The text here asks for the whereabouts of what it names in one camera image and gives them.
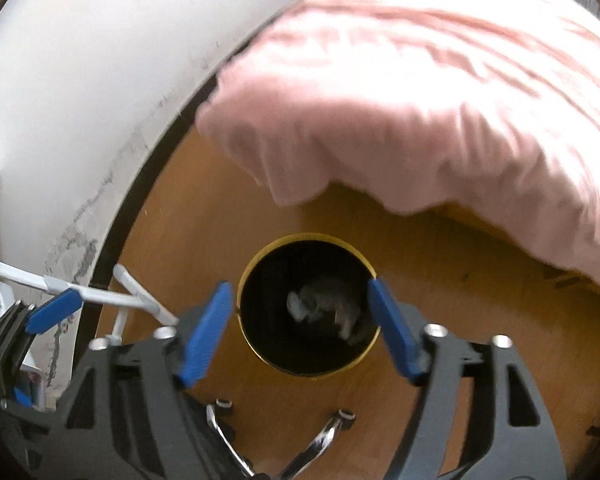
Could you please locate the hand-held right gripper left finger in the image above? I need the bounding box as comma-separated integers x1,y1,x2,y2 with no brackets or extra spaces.
45,280,246,480

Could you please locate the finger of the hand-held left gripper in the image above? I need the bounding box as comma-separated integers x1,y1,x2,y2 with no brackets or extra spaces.
0,289,84,401
0,386,57,432

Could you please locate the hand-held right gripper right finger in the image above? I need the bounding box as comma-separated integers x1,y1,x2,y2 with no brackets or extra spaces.
367,279,567,480

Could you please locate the black bin with gold rim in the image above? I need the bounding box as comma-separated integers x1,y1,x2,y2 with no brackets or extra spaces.
236,232,382,377

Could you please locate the grey crumpled paper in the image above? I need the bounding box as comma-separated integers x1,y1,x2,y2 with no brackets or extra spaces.
286,275,366,346

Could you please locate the pink blanket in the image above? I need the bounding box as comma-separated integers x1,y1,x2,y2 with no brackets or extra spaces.
196,0,600,306

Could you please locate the white metal tube frame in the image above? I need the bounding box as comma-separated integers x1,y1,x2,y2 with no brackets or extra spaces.
0,259,181,346

